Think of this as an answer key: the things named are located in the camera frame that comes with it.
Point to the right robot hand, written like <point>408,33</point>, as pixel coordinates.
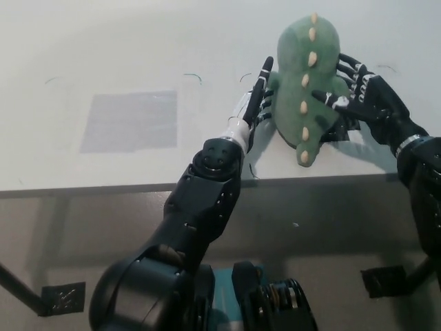
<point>379,107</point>

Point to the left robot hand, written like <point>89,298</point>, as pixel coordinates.
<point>251,103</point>

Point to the green plush dinosaur toy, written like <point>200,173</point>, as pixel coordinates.
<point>296,113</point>

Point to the black tape patch on table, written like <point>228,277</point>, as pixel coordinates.
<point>341,132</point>

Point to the grey tape patch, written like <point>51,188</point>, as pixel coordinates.
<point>131,120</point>

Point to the black table leg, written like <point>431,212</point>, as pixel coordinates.
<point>19,288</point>
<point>423,274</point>

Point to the black and teal robot body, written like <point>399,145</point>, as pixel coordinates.
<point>262,300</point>

